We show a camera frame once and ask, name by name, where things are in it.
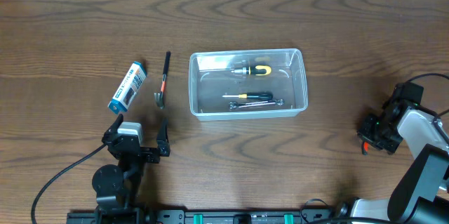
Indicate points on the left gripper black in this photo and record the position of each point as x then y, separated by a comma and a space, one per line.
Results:
162, 147

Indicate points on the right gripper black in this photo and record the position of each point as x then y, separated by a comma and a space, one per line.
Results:
364, 131

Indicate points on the red handled pliers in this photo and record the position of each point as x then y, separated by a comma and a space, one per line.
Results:
364, 148

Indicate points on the small black orange hammer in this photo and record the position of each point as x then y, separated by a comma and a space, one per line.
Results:
159, 97

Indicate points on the silver combination wrench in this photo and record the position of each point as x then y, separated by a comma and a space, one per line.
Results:
235, 105

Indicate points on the slim black yellow screwdriver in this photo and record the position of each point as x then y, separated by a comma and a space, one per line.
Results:
251, 96

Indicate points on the stubby yellow black screwdriver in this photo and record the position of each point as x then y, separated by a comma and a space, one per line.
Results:
258, 70

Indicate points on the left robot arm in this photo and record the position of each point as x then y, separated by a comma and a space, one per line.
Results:
117, 185

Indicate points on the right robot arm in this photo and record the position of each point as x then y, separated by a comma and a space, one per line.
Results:
415, 199

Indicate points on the clear plastic container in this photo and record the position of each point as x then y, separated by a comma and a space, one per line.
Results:
211, 77

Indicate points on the white blue screwdriver box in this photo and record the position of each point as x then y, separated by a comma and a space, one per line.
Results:
128, 88

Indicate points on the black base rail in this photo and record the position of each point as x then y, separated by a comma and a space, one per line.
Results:
203, 217

